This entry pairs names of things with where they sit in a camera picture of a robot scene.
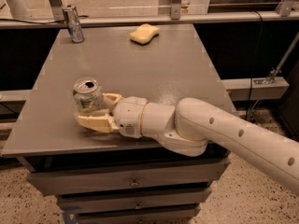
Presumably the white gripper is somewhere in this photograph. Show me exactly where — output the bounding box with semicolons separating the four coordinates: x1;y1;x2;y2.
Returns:
75;93;148;138

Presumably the silver 7up soda can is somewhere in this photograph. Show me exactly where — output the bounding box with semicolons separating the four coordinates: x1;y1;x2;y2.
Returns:
73;77;104;114

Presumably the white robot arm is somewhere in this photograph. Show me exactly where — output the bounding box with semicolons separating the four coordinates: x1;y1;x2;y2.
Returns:
75;93;299;194

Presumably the yellow sponge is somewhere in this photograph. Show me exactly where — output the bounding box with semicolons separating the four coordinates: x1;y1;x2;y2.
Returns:
129;23;160;45

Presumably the tall slim silver can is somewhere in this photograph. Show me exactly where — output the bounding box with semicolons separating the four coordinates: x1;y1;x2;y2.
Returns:
62;5;84;43

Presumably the grey drawer cabinet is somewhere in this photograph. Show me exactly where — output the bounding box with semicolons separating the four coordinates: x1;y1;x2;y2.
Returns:
0;23;249;224

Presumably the middle grey drawer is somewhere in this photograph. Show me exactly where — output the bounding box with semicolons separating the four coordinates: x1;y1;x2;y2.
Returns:
58;187;211;214

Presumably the grey drawer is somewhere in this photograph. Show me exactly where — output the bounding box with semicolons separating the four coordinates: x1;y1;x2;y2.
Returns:
76;204;199;224
58;187;211;214
28;158;229;195

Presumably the top grey drawer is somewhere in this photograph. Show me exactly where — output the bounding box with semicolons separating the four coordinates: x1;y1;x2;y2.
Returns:
28;158;229;195

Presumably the bottom grey drawer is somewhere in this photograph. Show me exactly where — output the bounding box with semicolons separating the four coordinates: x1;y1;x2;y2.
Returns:
76;204;199;224

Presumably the white pipe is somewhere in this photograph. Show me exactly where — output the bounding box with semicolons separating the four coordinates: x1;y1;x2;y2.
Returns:
5;0;31;19

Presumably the metal bracket post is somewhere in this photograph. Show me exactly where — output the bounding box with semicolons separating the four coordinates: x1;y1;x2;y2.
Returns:
170;0;181;20

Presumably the horizontal metal rail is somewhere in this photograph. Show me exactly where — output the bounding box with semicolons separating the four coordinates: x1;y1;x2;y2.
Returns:
0;11;299;30

